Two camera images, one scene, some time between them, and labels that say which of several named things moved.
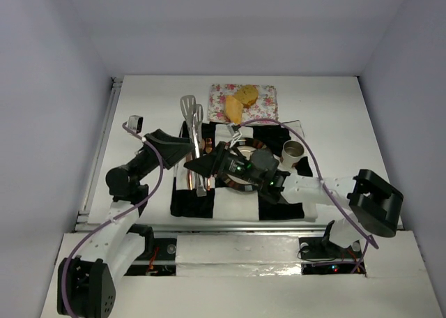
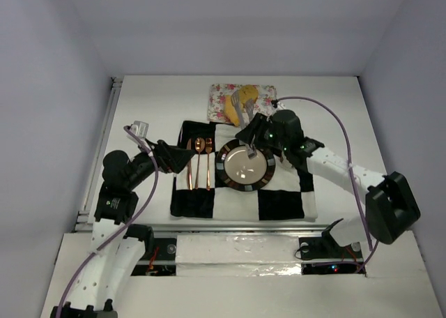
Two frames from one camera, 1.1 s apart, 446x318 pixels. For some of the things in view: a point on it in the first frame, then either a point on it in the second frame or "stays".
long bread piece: (233, 109) stays
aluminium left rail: (97, 155) stays
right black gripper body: (219, 161) → (262, 130)
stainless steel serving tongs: (193, 114) → (249, 107)
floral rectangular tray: (265, 107) stays
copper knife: (189, 173) stays
